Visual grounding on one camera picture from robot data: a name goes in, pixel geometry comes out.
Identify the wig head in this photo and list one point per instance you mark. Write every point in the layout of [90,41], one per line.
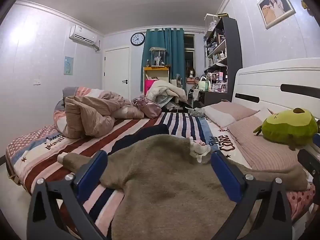
[191,72]

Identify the glass display case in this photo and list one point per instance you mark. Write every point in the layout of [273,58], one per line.
[157,57]

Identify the small blue wall poster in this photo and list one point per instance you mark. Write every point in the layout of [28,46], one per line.
[68,65]

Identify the pink satin bag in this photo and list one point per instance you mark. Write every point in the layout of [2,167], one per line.
[147,106]

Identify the teal curtain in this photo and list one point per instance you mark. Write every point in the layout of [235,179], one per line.
[175,50]

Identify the green avocado plush toy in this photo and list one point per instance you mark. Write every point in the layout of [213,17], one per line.
[287,127]

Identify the window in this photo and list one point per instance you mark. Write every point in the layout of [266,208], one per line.
[189,45]

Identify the small pink pillow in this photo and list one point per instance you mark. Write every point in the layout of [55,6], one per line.
[230,110]

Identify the dark bookshelf desk unit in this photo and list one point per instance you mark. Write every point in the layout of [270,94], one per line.
[233,55]

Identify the white bed headboard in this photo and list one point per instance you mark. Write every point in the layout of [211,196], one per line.
[265,80]

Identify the round wall clock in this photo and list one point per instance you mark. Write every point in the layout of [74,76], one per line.
[137,39]

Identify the beige pink quilt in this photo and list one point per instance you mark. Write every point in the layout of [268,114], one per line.
[87,115]

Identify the large pink pillow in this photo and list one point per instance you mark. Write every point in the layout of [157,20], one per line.
[257,145]

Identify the striped printed blanket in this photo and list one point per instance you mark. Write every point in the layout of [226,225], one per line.
[185,125]

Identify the yellow shelf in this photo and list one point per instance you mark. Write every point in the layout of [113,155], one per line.
[160,73]

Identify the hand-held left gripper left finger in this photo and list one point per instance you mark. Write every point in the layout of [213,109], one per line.
[91,177]

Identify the brown knit sweater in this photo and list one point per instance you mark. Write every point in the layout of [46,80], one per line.
[170,180]

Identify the transparent plastic bag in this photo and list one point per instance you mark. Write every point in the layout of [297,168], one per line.
[197,111]

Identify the cream clothes pile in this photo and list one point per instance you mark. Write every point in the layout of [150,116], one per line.
[165,90]

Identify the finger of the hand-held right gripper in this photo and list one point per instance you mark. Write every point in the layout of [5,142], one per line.
[308,161]

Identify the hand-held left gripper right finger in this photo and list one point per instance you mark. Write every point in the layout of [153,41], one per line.
[225,177]

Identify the navy garment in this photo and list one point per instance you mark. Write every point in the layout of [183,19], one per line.
[150,131]

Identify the white door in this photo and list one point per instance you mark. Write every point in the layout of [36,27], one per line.
[116,72]

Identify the framed wall photo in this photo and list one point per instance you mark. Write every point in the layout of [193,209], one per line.
[275,5]

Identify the white air conditioner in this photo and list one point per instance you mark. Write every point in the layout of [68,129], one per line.
[83,36]

